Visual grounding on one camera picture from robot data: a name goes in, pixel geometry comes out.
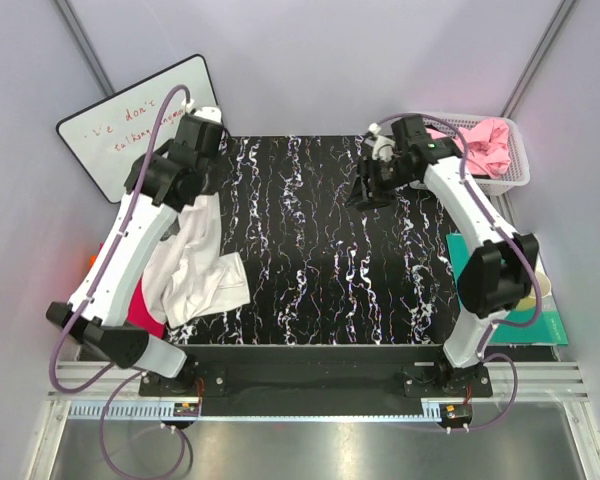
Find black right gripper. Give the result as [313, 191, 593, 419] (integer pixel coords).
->
[343, 155, 416, 213]

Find white t shirt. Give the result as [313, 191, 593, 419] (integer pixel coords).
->
[141, 194, 251, 329]

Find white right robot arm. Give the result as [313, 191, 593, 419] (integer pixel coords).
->
[346, 113, 542, 397]

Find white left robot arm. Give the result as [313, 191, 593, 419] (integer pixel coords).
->
[46, 106, 224, 396]

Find whiteboard with red writing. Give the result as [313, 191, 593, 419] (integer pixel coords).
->
[56, 54, 217, 204]

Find pink t shirt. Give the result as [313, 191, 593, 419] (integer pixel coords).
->
[432, 117, 513, 181]

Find magenta folded t shirt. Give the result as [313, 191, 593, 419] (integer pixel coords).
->
[127, 280, 165, 339]

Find white plastic basket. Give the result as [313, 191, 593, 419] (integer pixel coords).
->
[424, 112, 530, 196]

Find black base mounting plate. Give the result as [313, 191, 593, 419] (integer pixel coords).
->
[138, 344, 493, 399]

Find yellow paper cup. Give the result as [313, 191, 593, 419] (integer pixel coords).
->
[515, 270, 551, 311]

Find green cutting mat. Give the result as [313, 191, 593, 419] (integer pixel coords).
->
[446, 233, 569, 346]

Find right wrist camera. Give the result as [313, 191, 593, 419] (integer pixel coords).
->
[364, 123, 395, 162]

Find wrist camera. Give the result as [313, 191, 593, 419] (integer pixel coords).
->
[181, 100, 223, 125]
[364, 123, 395, 162]

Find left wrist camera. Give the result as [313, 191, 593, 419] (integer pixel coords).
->
[181, 100, 223, 125]

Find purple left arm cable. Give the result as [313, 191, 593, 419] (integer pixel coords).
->
[48, 85, 196, 476]

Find aluminium rail frame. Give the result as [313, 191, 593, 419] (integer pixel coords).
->
[49, 362, 589, 424]

